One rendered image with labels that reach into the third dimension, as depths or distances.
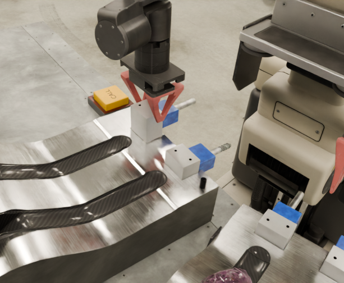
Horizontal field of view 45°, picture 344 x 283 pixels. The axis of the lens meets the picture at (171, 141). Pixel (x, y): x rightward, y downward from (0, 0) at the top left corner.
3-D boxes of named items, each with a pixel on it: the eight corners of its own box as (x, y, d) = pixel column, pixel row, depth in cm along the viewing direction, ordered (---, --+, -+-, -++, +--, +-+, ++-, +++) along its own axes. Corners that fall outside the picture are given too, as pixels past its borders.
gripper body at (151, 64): (154, 95, 65) (155, 52, 60) (119, 68, 71) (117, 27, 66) (186, 82, 68) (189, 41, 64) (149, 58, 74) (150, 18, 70)
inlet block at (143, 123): (184, 106, 84) (186, 83, 80) (201, 118, 81) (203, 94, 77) (131, 129, 77) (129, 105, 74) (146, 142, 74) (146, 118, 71)
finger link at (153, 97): (152, 135, 70) (152, 87, 64) (128, 114, 74) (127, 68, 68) (183, 121, 74) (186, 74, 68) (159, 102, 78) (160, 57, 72)
